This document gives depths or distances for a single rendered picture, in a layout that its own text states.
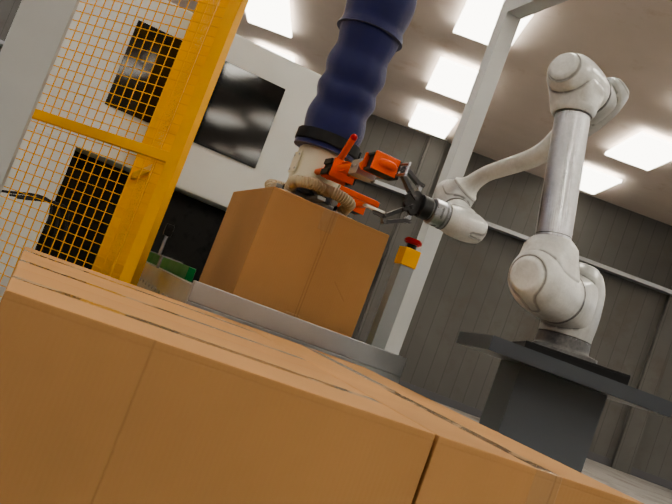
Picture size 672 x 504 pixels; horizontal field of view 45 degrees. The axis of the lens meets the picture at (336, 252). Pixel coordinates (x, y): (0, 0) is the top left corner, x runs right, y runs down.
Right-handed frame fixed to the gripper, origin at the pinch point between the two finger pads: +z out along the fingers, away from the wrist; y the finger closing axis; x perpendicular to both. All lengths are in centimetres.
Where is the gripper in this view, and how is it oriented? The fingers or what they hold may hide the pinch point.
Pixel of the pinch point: (374, 185)
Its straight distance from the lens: 258.0
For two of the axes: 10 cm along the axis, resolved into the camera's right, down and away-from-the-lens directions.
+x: -3.2, -0.5, 9.5
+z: -8.8, -3.6, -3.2
